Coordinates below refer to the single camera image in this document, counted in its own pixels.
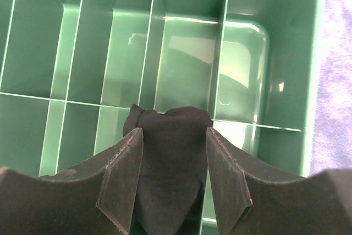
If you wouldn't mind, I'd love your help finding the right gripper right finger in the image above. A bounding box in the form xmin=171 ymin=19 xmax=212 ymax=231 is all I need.
xmin=206 ymin=128 xmax=351 ymax=234

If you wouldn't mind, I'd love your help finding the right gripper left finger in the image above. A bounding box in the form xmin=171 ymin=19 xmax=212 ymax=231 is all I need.
xmin=1 ymin=128 xmax=143 ymax=234

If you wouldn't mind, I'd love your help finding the folded grey-blue towel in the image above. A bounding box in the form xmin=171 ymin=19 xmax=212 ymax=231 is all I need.
xmin=310 ymin=0 xmax=351 ymax=174

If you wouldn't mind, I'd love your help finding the green divided organizer tray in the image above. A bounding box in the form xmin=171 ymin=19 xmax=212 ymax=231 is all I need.
xmin=1 ymin=0 xmax=324 ymax=234

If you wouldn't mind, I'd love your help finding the black underwear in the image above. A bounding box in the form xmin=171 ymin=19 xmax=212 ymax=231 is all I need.
xmin=123 ymin=104 xmax=212 ymax=234

